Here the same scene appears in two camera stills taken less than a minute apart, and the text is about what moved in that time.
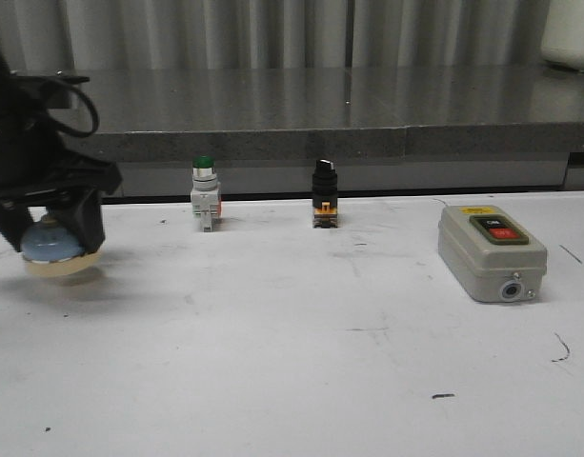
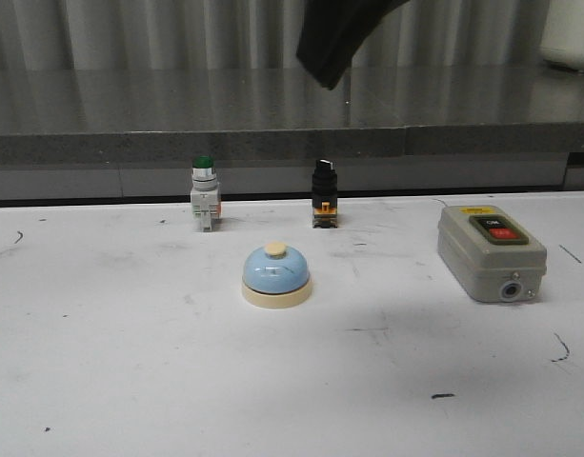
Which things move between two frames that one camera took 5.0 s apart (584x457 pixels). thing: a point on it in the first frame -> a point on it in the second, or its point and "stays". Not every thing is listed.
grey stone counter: [388, 129] stays
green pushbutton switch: [206, 199] stays
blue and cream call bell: [50, 248] -> [276, 277]
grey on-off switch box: [489, 255] stays
